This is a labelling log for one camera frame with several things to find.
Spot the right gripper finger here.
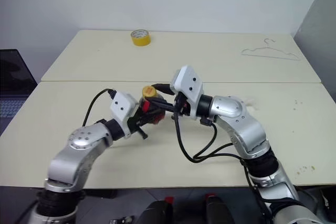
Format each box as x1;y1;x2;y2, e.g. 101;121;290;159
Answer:
150;99;179;113
152;83;175;95

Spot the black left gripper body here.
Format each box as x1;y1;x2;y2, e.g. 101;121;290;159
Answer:
128;106;149;140

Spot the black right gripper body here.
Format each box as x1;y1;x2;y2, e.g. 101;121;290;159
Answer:
171;91;192;118

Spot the dark drink bottle red label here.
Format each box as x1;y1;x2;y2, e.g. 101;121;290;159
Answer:
139;94;167;126

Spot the yellow bottle cap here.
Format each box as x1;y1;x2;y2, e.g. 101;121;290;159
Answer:
141;85;159;100

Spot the yellow tape roll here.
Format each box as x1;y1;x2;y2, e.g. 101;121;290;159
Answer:
130;28;153;47

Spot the dark rounded shape red tip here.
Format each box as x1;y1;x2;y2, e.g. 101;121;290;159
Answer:
204;193;224;224
136;196;174;224

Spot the dark laptop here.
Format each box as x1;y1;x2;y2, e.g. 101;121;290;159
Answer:
0;48;38;133

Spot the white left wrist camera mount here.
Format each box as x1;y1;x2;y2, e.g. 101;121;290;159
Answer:
109;91;139;140

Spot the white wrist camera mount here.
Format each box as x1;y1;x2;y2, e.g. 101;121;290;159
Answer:
170;65;204;119
109;91;139;140

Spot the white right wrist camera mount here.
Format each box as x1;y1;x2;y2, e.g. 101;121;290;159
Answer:
170;65;204;119

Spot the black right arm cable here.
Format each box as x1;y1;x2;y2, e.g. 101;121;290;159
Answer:
172;112;250;164

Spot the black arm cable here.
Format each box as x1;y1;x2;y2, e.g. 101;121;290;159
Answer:
82;88;118;127
172;112;250;164

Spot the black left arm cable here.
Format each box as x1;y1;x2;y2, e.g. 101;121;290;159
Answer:
82;88;118;127

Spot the white wire clothes hanger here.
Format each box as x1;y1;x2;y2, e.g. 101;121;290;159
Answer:
241;38;300;62

